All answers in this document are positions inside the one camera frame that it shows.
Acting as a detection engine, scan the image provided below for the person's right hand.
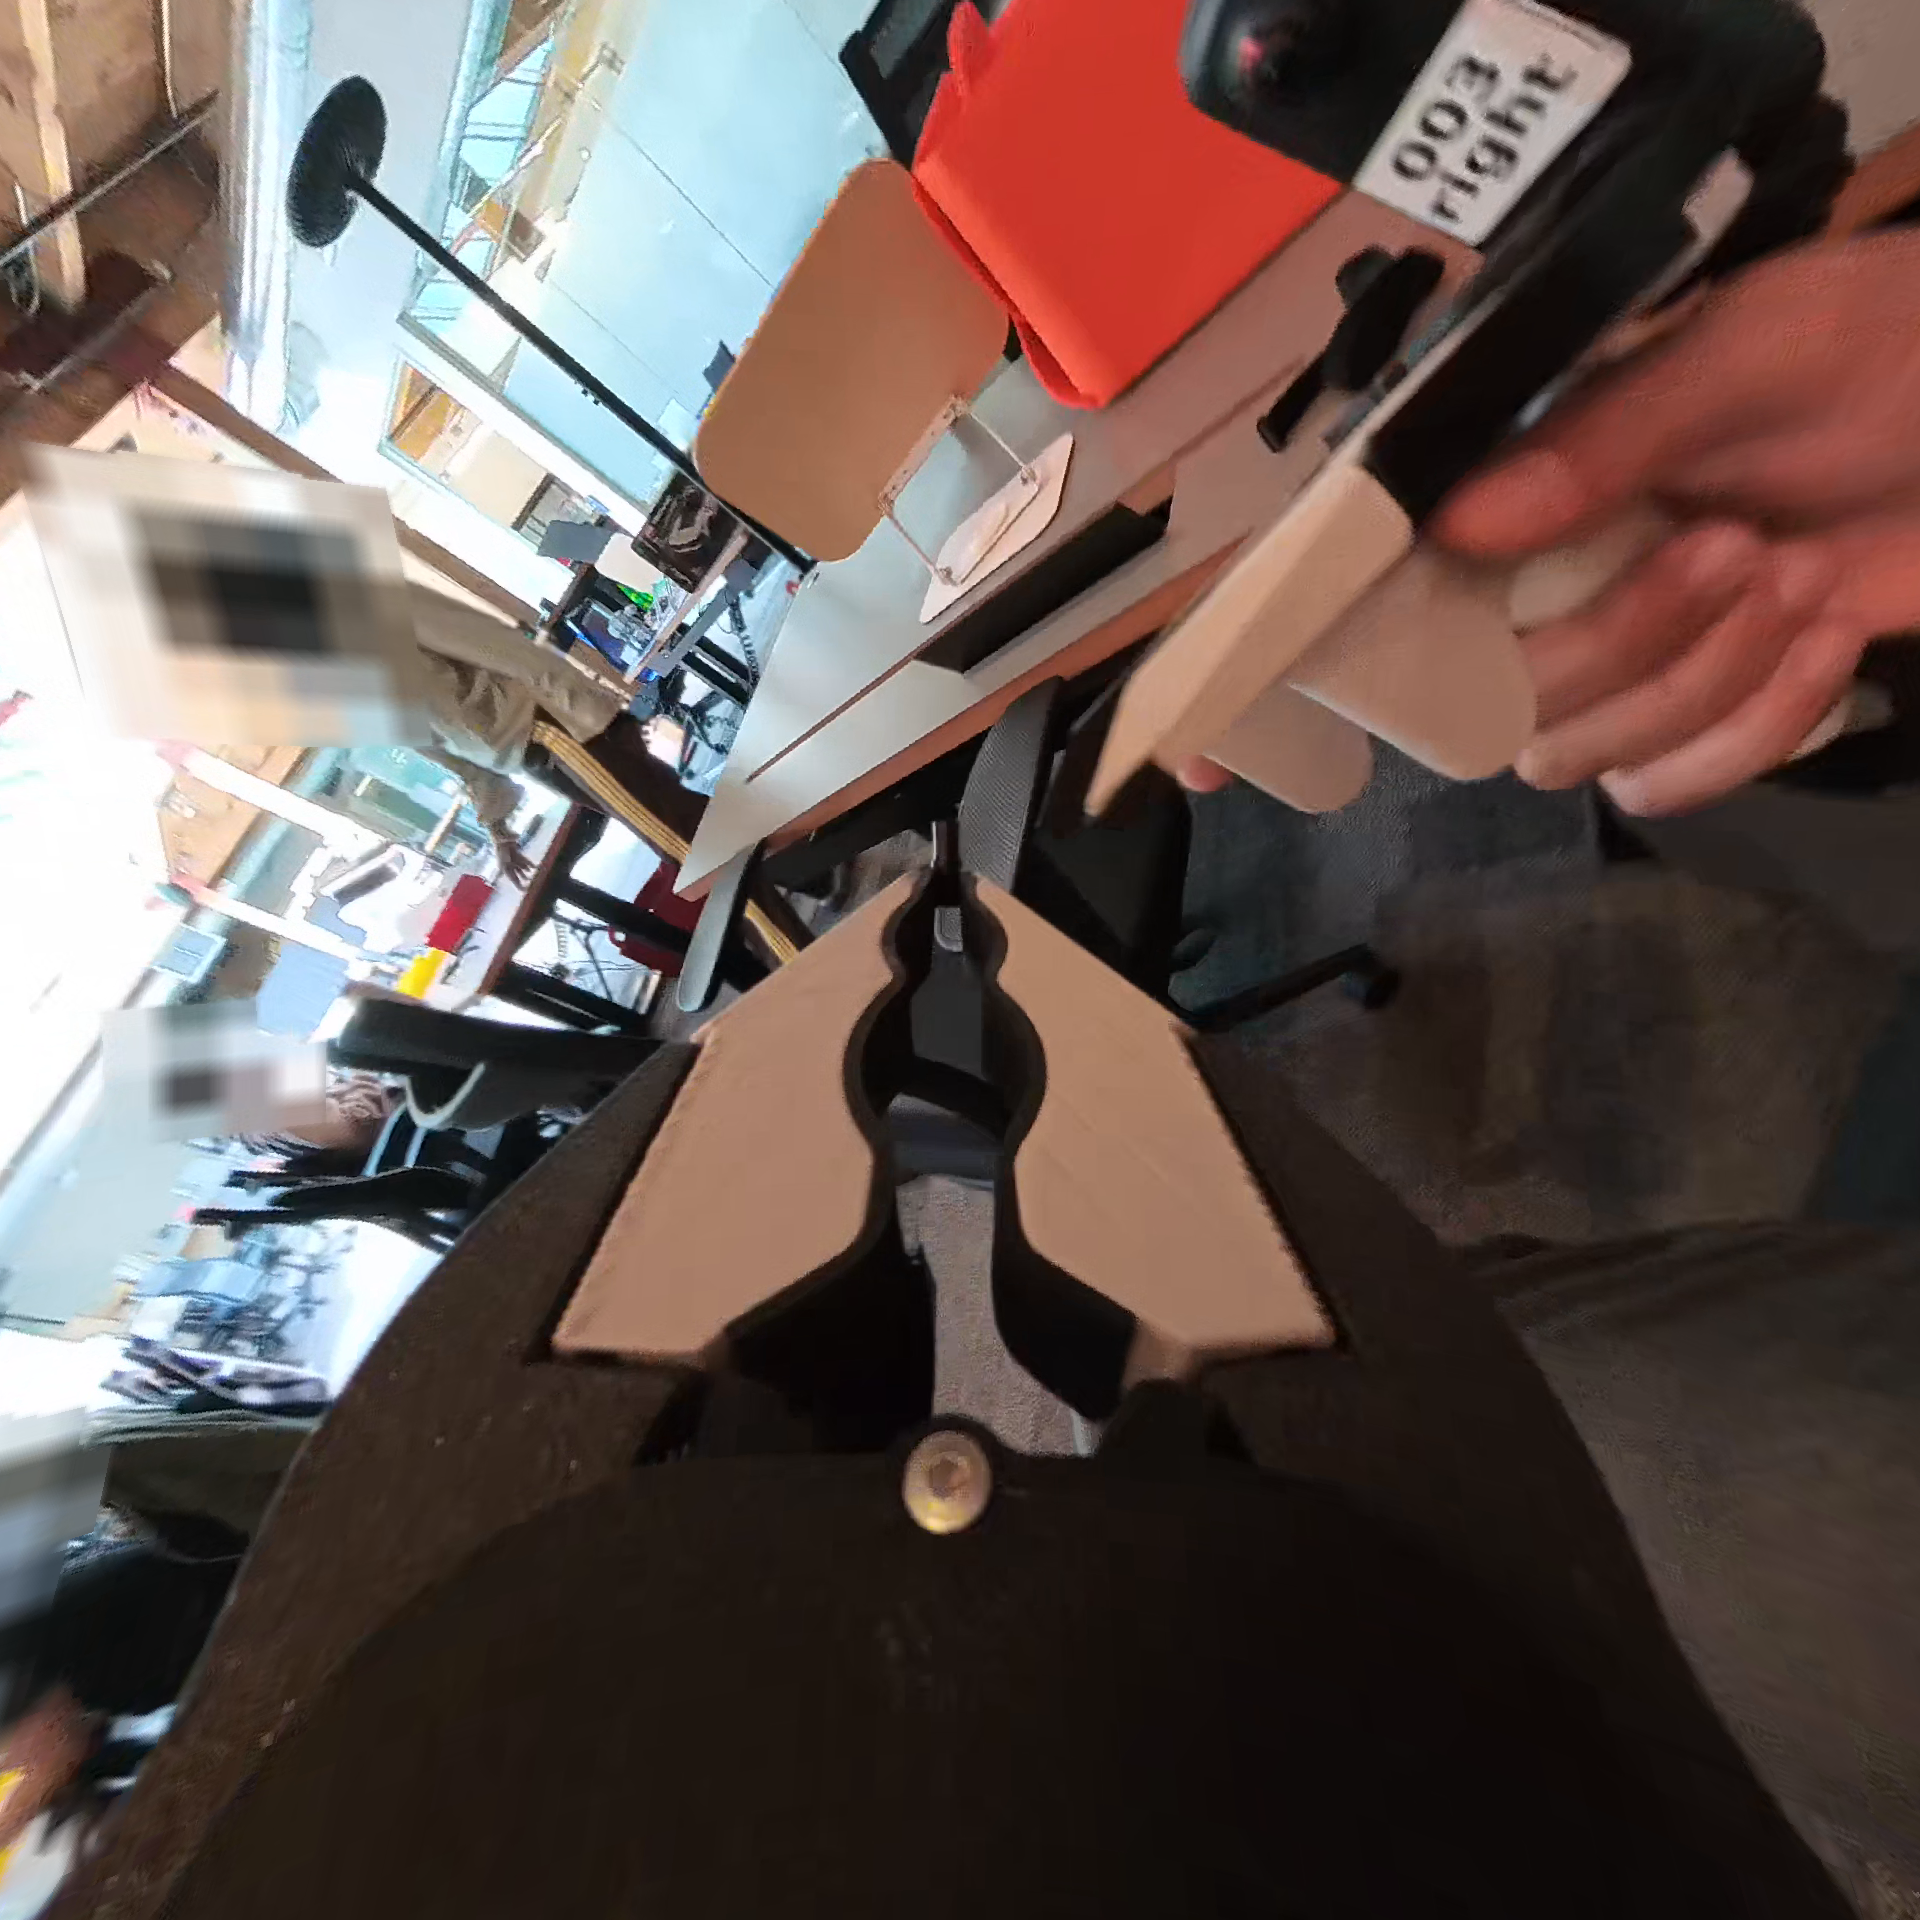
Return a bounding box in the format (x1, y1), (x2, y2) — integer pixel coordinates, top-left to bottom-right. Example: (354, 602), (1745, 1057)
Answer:
(1182, 231), (1920, 823)

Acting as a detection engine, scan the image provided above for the grey desk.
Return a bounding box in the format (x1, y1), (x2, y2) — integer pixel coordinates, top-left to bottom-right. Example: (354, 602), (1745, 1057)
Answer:
(959, 187), (1501, 723)
(673, 353), (1201, 903)

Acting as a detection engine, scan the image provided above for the black pole lamp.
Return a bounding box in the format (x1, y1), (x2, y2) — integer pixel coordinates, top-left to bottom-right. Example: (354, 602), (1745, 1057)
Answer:
(285, 75), (817, 571)

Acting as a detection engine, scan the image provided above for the orange storage bin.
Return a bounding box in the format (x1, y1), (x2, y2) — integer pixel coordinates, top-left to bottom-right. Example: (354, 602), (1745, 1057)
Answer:
(912, 0), (1352, 409)

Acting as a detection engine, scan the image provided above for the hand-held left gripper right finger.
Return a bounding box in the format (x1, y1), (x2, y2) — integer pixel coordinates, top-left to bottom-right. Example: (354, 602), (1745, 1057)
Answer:
(959, 873), (1338, 1415)

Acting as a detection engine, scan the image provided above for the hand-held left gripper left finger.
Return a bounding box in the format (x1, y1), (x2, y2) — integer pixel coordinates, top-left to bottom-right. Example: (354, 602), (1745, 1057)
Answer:
(551, 873), (935, 1371)

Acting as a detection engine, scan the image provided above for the black strap clip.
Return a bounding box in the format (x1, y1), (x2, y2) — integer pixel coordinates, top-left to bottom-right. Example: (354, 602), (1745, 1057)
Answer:
(1256, 247), (1445, 452)

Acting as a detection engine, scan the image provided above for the person's leg in grey trousers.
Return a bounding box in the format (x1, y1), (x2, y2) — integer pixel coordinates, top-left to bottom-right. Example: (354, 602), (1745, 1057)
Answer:
(1475, 1222), (1920, 1920)

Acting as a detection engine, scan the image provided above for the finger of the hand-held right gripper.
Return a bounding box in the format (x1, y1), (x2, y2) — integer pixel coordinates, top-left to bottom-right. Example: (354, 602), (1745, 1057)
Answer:
(1085, 465), (1384, 815)
(1088, 479), (1417, 823)

